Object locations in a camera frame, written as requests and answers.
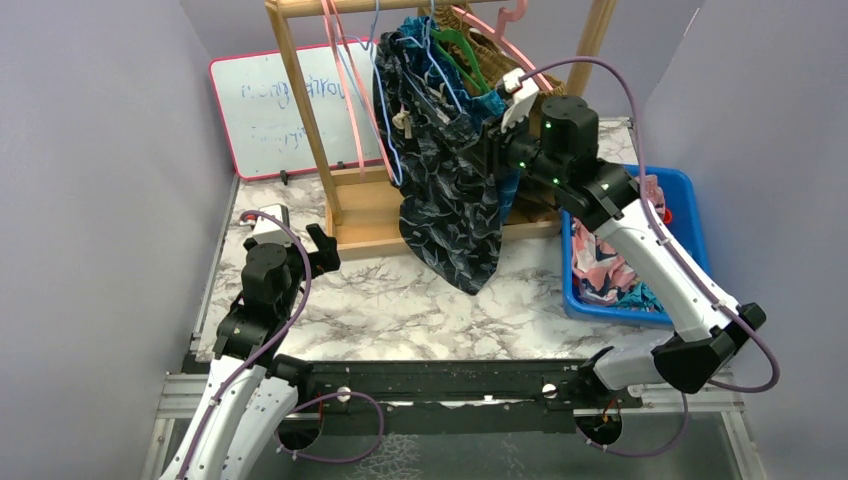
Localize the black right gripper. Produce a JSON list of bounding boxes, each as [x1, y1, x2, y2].
[[460, 105, 567, 189]]

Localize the grey camo shorts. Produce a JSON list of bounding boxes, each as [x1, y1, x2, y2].
[[375, 30, 502, 295]]

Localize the light blue wire hanger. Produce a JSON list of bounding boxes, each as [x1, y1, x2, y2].
[[330, 0, 404, 188]]

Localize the pink patterned shorts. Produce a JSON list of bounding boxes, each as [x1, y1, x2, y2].
[[569, 173, 667, 307]]

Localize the thin pink wire hanger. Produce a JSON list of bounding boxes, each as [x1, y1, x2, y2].
[[324, 1, 392, 175]]

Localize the pink plastic hanger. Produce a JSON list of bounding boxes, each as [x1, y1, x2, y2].
[[320, 0, 367, 183]]

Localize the light blue shark shorts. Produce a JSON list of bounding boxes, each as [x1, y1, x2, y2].
[[613, 282, 665, 313]]

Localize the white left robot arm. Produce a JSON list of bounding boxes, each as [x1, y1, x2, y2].
[[160, 224, 340, 479]]

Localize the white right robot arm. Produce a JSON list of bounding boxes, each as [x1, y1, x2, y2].
[[468, 96, 766, 407]]

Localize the khaki brown shorts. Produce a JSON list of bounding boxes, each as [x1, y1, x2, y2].
[[434, 4, 532, 86]]

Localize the pink hanger under khaki shorts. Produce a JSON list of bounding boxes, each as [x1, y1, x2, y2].
[[452, 0, 535, 71]]

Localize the green hanger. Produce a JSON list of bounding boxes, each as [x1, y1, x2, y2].
[[429, 28, 491, 93]]

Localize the dark blue patterned shorts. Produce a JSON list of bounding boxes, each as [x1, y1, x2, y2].
[[397, 14, 525, 220]]

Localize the wooden clothes rack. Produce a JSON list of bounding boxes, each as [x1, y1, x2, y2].
[[265, 1, 618, 260]]

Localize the pink framed whiteboard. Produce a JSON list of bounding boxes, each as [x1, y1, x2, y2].
[[209, 44, 380, 180]]

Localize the blue plastic bin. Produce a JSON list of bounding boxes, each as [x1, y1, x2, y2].
[[561, 166, 711, 330]]

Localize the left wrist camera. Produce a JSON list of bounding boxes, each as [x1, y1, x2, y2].
[[252, 203, 292, 247]]

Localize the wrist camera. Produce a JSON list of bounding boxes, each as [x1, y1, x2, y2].
[[252, 203, 292, 247], [496, 68, 540, 133]]

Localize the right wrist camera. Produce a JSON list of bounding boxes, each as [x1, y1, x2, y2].
[[496, 68, 540, 133]]

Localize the black metal base rail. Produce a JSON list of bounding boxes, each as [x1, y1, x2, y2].
[[155, 357, 747, 439]]

